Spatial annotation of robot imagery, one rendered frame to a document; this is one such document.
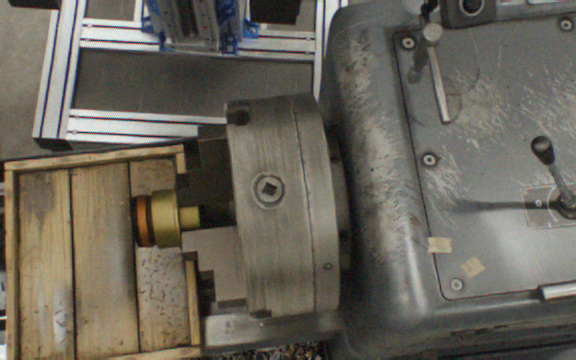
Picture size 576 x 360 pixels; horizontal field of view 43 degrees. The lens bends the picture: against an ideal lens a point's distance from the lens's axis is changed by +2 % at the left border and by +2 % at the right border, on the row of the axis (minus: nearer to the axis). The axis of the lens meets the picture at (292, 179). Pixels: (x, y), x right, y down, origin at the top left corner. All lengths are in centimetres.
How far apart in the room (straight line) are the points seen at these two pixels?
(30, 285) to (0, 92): 124
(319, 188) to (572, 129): 32
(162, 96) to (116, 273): 92
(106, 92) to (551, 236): 147
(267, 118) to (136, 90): 118
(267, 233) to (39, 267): 50
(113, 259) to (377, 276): 52
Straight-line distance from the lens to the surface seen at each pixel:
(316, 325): 123
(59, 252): 127
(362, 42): 96
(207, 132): 96
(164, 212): 101
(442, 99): 79
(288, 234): 89
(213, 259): 100
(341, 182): 95
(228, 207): 107
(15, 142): 235
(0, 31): 253
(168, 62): 212
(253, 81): 208
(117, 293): 124
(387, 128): 91
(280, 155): 90
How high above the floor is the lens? 208
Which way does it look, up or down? 72 degrees down
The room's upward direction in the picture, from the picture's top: 6 degrees clockwise
